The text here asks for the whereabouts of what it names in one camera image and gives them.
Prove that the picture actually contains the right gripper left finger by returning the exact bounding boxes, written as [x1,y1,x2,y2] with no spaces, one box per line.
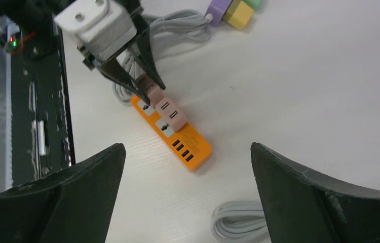
[0,144,126,242]

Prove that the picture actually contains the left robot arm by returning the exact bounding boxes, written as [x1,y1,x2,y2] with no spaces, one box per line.
[0,1,165,103]

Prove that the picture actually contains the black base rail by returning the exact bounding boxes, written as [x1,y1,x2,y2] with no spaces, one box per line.
[5,22,75,188]

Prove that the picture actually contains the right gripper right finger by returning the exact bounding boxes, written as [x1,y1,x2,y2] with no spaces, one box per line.
[251,142,380,242]

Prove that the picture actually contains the white strip coiled cable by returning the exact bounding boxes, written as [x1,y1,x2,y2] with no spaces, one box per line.
[210,200,272,243]

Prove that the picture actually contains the green plug adapter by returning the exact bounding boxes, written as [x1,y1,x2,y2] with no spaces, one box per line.
[244,0,264,10]

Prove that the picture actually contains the yellow plug adapter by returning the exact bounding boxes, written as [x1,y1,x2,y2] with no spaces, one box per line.
[222,0,254,30]

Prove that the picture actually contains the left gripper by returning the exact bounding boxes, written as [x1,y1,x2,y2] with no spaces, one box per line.
[52,0,167,105]

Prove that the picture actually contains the pink USB charger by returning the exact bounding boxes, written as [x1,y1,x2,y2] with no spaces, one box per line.
[136,74,165,106]
[155,97,187,132]

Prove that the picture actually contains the grey coiled cable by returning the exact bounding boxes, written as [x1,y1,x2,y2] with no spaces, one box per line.
[112,9,214,107]

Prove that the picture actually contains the purple power strip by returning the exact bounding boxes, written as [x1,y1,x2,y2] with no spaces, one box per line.
[205,0,232,26]

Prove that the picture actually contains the orange power strip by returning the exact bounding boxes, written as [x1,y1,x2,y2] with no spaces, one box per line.
[131,96,212,172]

